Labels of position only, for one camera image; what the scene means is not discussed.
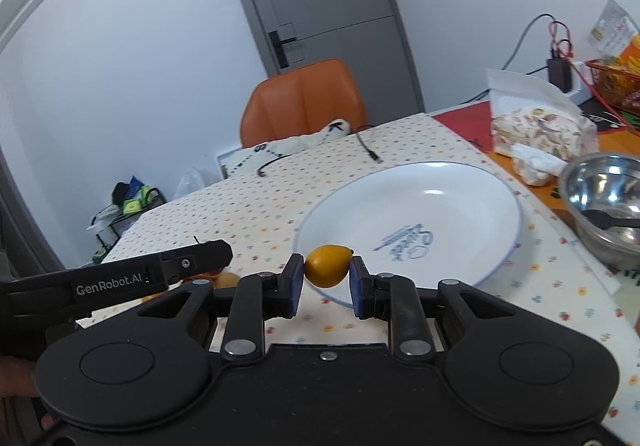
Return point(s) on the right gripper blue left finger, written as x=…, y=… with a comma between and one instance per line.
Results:
x=256, y=299

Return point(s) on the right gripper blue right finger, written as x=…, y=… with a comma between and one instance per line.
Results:
x=392, y=299

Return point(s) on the person's left hand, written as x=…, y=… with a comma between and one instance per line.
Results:
x=19, y=416

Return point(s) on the floral patterned tablecloth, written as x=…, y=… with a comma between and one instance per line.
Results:
x=548, y=272

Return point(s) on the white plate with blue rim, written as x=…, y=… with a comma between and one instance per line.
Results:
x=425, y=220

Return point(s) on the white framed board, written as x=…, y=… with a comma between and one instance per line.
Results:
x=226, y=161

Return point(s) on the clear plastic bag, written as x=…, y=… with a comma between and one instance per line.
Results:
x=191, y=181

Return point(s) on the white cushion with black letters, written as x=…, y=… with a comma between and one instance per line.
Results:
x=261, y=154

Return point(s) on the black rack with clutter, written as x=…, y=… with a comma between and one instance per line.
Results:
x=128, y=202

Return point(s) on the red orange table mat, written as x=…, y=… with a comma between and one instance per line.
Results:
x=474, y=123

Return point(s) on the orange chair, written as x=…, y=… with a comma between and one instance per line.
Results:
x=302, y=102

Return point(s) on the crumpled white tissue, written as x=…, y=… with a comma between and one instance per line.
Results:
x=535, y=167

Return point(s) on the black spoon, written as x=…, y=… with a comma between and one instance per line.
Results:
x=605, y=221

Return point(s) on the nougat candy bag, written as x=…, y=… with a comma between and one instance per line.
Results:
x=523, y=105

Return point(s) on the stainless steel bowl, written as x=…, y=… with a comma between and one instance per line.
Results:
x=610, y=183

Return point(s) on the black power adapter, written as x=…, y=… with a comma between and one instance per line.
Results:
x=560, y=74

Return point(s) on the grey door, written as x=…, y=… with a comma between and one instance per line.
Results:
x=367, y=35

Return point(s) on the yellow snack pouch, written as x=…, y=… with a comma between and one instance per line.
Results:
x=616, y=34

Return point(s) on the black charging cable straight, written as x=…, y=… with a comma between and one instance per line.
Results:
x=371, y=154

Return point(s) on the black door handle lock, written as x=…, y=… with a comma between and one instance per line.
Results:
x=278, y=45

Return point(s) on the orange wire basket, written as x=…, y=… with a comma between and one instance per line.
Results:
x=617, y=83

